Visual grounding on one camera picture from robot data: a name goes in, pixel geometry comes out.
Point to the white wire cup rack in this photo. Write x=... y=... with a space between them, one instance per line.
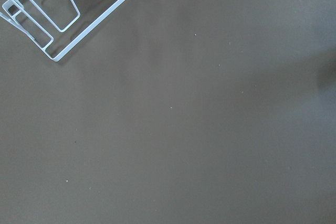
x=56 y=26

